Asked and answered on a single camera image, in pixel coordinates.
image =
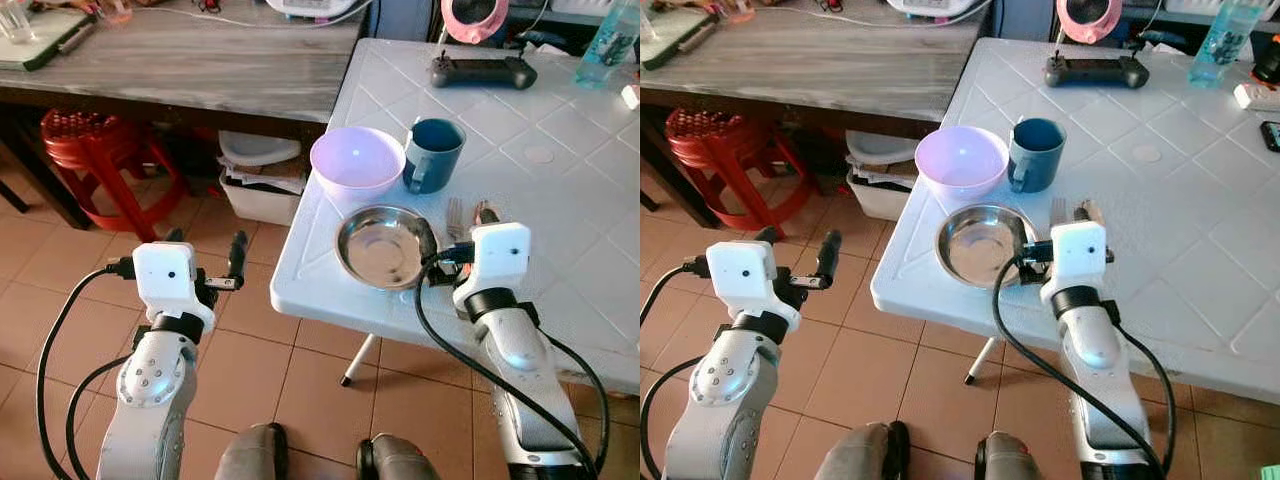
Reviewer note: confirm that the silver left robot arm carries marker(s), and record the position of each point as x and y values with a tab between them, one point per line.
150	385
722	390

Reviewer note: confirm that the grey left robot leg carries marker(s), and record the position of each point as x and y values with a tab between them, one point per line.
860	455
250	455

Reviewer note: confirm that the white metal table leg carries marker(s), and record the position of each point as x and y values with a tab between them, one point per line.
360	360
983	360

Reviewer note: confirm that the white appliance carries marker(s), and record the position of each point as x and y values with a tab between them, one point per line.
935	8
310	8

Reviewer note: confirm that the stainless steel bowl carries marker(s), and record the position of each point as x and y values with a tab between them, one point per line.
980	248
380	248

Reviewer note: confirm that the red plastic stool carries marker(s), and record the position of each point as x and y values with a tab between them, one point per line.
715	145
95	145

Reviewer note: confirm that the steel spoon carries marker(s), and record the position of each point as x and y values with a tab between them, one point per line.
1088	210
487	212

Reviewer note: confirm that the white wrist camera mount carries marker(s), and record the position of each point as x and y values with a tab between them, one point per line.
165	275
1078	255
745	275
495	260

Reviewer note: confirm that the grey robot leg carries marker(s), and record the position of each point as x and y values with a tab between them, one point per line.
250	455
400	460
860	455
1010	460

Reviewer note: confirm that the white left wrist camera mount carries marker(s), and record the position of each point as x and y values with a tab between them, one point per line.
165	275
745	275

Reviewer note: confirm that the pink plastic bowl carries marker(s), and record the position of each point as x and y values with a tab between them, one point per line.
357	160
962	160

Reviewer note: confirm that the black phone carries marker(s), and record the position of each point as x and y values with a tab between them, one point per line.
1271	136

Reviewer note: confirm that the blue plastic cup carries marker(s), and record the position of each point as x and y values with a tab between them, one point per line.
1038	155
435	155

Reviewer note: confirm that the grey right robot leg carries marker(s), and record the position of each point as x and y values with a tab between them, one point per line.
400	460
1010	460

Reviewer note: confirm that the dark green tray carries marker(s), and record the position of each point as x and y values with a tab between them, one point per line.
670	35
45	45

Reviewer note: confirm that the white storage box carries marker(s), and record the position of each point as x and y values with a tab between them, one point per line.
880	185
260	190

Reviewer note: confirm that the clear blue water bottle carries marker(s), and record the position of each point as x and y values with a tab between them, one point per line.
1225	45
607	45

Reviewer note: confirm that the white power strip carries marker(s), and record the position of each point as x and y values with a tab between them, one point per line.
1258	96
631	96

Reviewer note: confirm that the steel fork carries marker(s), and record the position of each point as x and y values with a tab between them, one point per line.
456	218
1058	210

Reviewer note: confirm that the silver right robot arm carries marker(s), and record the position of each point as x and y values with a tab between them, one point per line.
520	370
1095	370

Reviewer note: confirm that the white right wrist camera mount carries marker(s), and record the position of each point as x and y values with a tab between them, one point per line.
1078	255
495	260

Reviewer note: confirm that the clear drinking glass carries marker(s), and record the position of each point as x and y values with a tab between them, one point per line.
15	20

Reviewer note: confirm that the black remote controller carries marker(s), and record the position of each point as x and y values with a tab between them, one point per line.
1097	72
483	72

